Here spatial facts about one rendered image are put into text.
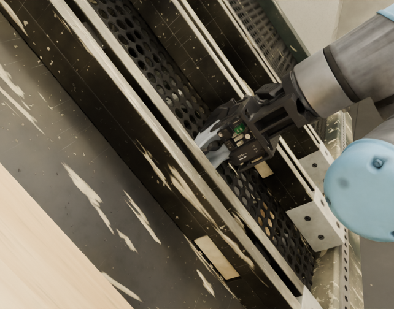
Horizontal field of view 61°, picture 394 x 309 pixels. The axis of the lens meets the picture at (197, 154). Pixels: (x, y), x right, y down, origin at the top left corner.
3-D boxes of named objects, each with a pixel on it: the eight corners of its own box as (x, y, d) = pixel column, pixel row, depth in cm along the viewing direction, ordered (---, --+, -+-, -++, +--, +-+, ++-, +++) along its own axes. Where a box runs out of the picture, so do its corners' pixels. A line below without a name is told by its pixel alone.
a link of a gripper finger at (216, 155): (178, 174, 50) (224, 148, 45) (192, 156, 55) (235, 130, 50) (190, 190, 51) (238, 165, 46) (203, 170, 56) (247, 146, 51)
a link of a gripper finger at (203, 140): (166, 158, 50) (211, 130, 45) (181, 141, 55) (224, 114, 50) (178, 174, 50) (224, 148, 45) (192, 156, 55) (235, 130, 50)
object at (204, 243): (225, 280, 49) (242, 276, 47) (193, 240, 47) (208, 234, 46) (231, 265, 51) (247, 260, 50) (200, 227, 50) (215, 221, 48)
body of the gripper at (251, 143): (204, 131, 43) (283, 81, 37) (223, 108, 50) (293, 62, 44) (237, 176, 45) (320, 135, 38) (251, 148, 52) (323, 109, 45)
